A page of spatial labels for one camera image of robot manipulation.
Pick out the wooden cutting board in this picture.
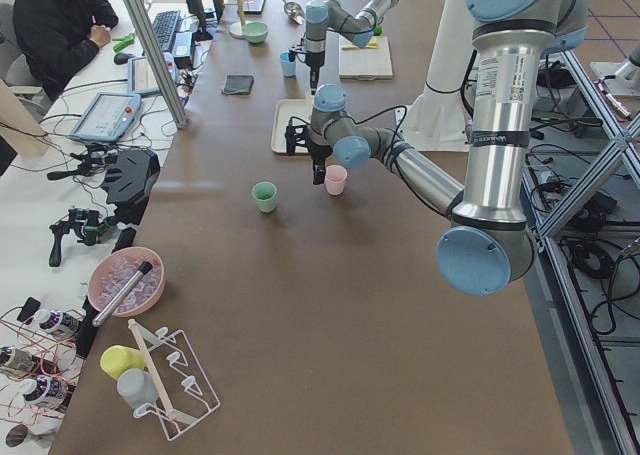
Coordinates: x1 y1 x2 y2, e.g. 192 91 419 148
338 36 393 81

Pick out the pink cup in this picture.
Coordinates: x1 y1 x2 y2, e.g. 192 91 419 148
324 165 348 196

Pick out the black keyboard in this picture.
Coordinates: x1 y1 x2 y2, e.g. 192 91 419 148
152 10 181 52

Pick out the blue cup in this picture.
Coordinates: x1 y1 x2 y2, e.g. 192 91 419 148
279 51 297 78

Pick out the purple label bottle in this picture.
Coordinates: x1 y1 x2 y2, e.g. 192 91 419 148
33 309 80 339

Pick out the wooden cup stand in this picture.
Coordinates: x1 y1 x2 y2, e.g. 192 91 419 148
228 0 247 39

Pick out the metal muddler in bowl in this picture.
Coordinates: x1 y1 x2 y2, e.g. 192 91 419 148
92 261 153 327

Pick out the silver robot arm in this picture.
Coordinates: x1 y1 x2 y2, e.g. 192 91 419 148
290 0 399 94
284 0 588 296

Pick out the black device shell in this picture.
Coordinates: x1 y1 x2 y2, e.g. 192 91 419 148
101 149 160 225

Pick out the aluminium frame post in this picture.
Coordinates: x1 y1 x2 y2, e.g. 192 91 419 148
122 0 188 129

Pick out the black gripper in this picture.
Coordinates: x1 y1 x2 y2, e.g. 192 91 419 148
289 37 325 95
284 116 332 185

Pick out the small teach pendant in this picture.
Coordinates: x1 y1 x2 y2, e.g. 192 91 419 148
127 52 178 97

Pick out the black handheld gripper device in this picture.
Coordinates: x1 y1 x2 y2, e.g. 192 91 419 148
46 143 118 181

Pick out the metal scoop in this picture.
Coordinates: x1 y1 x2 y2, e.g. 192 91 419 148
281 0 305 25

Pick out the grey folded cloth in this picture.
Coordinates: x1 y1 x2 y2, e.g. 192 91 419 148
221 74 254 95

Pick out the cream rabbit tray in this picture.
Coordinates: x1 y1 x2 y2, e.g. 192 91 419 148
270 93 313 155

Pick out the yellow plastic knife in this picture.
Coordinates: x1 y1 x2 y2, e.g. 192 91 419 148
340 40 377 50

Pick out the grey cup on rack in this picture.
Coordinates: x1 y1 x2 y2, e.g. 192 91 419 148
116 368 159 409

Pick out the green cup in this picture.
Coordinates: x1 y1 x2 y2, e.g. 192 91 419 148
251 181 278 213

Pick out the yellow cup on rack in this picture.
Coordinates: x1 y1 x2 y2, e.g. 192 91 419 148
100 345 145 380

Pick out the seated person in black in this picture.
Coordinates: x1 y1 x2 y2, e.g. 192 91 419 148
13 0 119 101

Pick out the white wire cup rack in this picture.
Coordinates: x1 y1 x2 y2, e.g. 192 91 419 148
128 319 222 442

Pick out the pink bowl with ice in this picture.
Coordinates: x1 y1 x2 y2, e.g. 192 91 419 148
87 246 167 319

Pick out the large teach pendant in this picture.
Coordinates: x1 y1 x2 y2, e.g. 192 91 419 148
69 92 141 142

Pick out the green bowl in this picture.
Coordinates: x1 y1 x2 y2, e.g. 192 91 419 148
242 21 269 44

